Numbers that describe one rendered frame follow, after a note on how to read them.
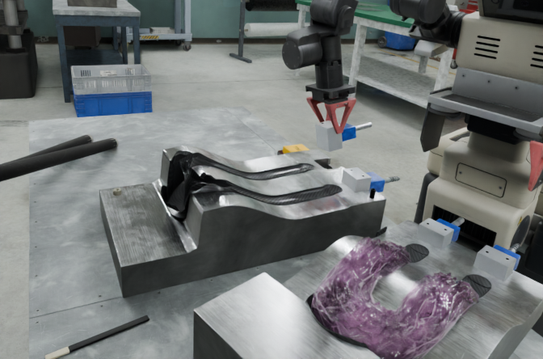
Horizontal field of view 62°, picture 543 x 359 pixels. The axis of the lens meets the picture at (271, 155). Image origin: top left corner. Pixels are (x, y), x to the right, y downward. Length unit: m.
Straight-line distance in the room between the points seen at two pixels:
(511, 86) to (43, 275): 0.99
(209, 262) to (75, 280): 0.22
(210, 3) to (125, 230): 6.74
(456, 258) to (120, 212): 0.60
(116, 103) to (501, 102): 3.27
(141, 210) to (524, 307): 0.65
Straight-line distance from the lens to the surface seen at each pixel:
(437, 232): 0.86
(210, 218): 0.73
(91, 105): 3.95
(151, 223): 0.83
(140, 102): 3.99
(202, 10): 7.42
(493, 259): 0.83
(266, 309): 0.58
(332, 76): 0.95
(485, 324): 0.67
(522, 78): 1.15
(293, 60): 0.90
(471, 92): 1.16
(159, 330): 0.71
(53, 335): 0.74
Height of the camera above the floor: 1.30
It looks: 23 degrees down
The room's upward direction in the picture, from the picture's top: 5 degrees clockwise
